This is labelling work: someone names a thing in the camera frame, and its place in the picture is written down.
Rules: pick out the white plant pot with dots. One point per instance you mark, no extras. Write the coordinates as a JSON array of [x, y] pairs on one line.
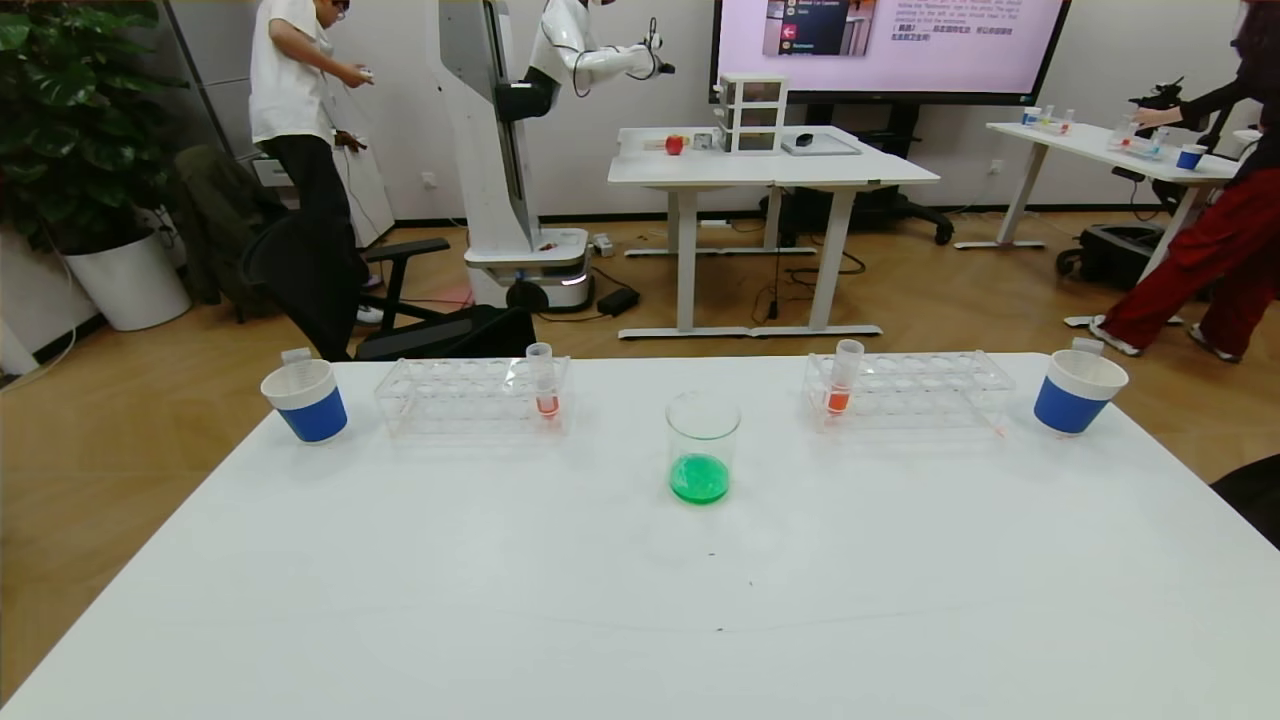
[[130, 285]]

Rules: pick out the orange pigment test tube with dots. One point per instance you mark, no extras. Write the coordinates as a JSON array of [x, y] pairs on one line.
[[838, 401]]

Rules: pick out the black office chair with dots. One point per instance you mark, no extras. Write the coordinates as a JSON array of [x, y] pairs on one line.
[[450, 335]]

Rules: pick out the blue and white paper cup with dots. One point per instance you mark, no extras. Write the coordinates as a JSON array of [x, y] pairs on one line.
[[312, 415], [1070, 405]]

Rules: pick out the green leafy plant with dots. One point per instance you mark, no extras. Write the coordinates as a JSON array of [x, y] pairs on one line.
[[70, 120]]

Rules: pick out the white standing desk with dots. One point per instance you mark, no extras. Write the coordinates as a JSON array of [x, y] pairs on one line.
[[690, 170], [860, 172]]

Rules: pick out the person in white shirt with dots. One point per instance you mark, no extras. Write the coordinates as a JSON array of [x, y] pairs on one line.
[[290, 90]]

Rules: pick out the white mini drawer unit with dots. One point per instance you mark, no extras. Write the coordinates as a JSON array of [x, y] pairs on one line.
[[750, 110]]

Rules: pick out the small test tube rack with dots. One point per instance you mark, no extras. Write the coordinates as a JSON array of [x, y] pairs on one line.
[[1045, 120], [1140, 143]]

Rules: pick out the red pigment test tube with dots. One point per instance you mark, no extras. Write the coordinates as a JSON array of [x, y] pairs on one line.
[[546, 404]]

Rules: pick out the black power adapter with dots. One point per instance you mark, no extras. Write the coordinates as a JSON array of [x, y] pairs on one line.
[[618, 300]]

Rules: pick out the person in red trousers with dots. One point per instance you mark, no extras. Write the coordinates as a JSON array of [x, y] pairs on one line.
[[1200, 250]]

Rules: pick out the grey flat tablet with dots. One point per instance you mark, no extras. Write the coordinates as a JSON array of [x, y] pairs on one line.
[[820, 144]]

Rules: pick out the black mobile robot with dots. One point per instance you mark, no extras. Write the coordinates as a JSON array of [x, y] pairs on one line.
[[1110, 255]]

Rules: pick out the clear acrylic test tube rack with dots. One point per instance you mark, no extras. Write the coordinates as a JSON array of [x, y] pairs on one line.
[[900, 398], [470, 405]]

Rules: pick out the white humanoid robot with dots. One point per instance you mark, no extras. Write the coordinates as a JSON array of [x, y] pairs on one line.
[[490, 150]]

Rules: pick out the small blue paper cup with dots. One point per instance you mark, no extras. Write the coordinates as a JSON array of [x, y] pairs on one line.
[[1191, 157]]

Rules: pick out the blue pigment test tube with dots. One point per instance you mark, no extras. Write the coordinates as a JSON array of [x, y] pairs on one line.
[[296, 357]]

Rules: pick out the clear glass beaker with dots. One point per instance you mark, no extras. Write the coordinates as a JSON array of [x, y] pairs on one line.
[[700, 480]]

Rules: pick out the large wall display screen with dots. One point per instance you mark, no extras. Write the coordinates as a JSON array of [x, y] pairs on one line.
[[950, 50]]

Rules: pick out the yellow pigment test tube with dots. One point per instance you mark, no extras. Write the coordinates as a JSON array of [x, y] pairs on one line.
[[1088, 345]]

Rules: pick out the small white box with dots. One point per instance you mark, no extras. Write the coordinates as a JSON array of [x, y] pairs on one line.
[[603, 244]]

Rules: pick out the olive green jacket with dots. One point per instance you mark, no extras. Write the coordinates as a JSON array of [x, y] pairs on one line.
[[215, 200]]

